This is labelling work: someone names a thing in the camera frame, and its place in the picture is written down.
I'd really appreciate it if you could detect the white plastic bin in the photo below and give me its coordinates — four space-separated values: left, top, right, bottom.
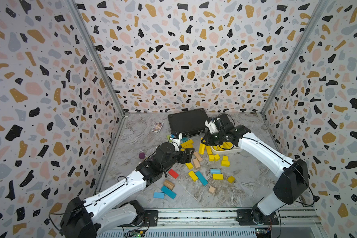
210 142 242 156

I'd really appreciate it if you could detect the long yellow block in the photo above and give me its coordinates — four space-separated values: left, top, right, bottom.
198 143 206 155

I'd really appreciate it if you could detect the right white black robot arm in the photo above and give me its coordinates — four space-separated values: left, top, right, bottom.
202 114 309 223

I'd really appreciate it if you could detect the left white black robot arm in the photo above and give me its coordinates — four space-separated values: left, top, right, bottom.
60 142 194 238

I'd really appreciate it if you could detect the red block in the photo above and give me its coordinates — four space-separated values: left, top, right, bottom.
168 169 179 179

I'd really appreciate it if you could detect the large yellow block top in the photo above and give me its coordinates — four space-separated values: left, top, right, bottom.
181 139 194 148

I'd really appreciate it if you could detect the natural wood block front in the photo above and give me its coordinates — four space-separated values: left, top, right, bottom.
163 179 175 190

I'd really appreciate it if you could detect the yellow block right cluster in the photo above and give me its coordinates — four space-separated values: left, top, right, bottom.
221 160 230 167

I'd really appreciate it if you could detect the small card box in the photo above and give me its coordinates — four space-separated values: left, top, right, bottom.
152 122 164 133

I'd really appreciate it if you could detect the natural wood block centre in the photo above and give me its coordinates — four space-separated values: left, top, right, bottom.
192 159 201 169

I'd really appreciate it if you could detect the natural wood block slanted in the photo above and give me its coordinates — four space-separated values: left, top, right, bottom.
194 152 203 162

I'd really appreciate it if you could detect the yellow block beside teal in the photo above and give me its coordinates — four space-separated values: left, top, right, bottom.
188 171 198 181

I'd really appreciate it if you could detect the teal slanted block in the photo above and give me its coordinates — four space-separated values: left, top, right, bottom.
195 171 208 186

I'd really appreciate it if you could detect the teal long block front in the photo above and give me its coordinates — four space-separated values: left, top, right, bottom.
161 186 177 199

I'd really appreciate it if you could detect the small light blue block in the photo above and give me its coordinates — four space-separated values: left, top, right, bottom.
153 192 165 199

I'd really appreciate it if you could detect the black briefcase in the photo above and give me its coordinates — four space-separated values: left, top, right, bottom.
168 109 209 137

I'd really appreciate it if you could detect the light blue cylinder block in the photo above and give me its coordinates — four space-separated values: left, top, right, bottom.
210 169 222 174

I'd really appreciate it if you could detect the yellow block near cylinder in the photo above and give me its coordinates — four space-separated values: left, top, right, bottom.
212 174 224 180

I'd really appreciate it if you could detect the yellow triangle block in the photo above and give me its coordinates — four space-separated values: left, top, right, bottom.
227 176 235 183

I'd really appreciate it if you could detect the small natural wood cube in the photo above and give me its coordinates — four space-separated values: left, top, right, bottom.
208 186 215 194

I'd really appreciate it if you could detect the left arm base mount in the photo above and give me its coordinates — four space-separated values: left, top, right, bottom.
120 210 159 227

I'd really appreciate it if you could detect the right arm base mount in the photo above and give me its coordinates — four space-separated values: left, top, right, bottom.
236 209 280 226

